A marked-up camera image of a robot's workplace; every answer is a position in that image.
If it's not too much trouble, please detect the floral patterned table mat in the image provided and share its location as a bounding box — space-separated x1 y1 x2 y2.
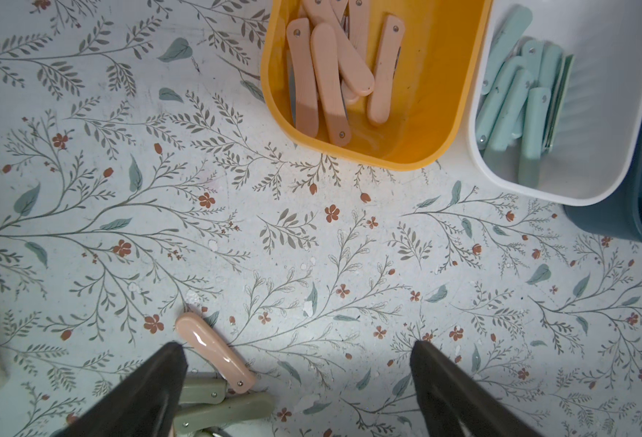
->
0 1 642 436

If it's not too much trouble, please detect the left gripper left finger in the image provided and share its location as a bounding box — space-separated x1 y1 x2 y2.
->
58 342 187 437

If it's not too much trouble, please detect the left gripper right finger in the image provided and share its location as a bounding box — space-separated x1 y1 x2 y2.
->
410 340 539 437

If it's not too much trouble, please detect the yellow plastic storage box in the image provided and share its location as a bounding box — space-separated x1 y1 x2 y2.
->
261 1 492 171

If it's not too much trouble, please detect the pink fruit knife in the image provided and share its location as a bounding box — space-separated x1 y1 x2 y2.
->
367 15 406 127
175 312 257 394
310 23 352 147
301 0 375 97
348 0 371 61
286 17 319 138

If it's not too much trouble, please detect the olive fruit knife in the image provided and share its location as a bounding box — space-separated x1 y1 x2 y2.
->
179 377 227 405
173 393 275 435

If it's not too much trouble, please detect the mint fruit knife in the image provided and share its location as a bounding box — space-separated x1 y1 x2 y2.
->
475 56 526 150
481 5 532 96
543 55 575 155
485 68 534 155
538 44 563 89
518 87 552 189
521 38 545 84

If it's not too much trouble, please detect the white plastic storage box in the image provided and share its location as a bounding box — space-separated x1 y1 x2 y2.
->
439 0 642 207

